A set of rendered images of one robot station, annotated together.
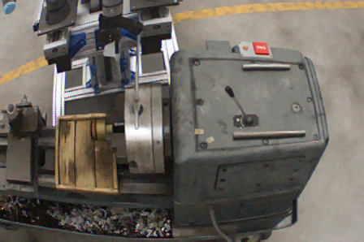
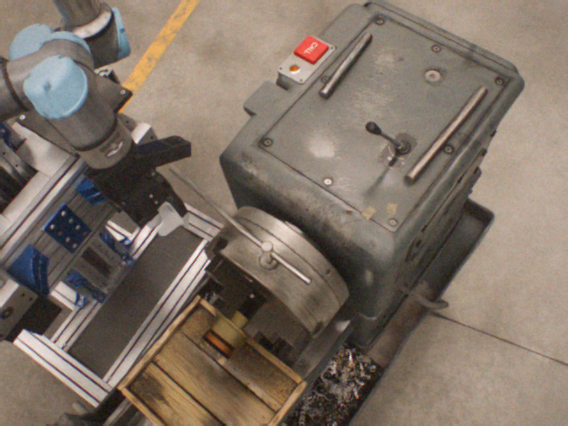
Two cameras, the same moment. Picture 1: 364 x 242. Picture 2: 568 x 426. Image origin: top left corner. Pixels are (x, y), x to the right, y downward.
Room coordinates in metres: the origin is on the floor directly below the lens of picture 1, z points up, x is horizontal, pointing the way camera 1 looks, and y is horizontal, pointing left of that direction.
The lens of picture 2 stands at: (0.61, 0.34, 2.20)
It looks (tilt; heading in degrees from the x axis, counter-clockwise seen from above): 64 degrees down; 322
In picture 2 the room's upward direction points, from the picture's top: 12 degrees counter-clockwise
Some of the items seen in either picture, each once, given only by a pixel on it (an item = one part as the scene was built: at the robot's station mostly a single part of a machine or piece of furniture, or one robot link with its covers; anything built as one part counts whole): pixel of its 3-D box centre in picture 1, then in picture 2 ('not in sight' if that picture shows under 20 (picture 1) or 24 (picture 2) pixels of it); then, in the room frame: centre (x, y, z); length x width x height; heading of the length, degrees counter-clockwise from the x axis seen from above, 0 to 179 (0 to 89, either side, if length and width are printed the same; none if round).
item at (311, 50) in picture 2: (261, 49); (311, 51); (1.21, -0.30, 1.26); 0.06 x 0.06 x 0.02; 3
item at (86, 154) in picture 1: (84, 153); (212, 386); (0.94, 0.40, 0.89); 0.36 x 0.30 x 0.04; 3
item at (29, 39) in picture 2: not in sight; (43, 59); (1.64, 0.14, 1.33); 0.13 x 0.12 x 0.14; 64
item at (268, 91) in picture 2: (218, 49); (268, 104); (1.19, -0.13, 1.24); 0.09 x 0.08 x 0.03; 93
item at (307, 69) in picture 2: (255, 53); (306, 66); (1.20, -0.27, 1.23); 0.13 x 0.08 x 0.05; 93
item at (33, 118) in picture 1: (22, 126); not in sight; (1.00, 0.74, 0.99); 0.20 x 0.10 x 0.05; 93
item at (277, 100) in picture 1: (253, 122); (368, 153); (1.00, -0.26, 1.06); 0.59 x 0.48 x 0.39; 93
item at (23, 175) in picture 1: (19, 142); not in sight; (0.94, 0.77, 0.95); 0.43 x 0.17 x 0.05; 3
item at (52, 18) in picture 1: (57, 8); not in sight; (1.56, 0.63, 1.21); 0.15 x 0.15 x 0.10
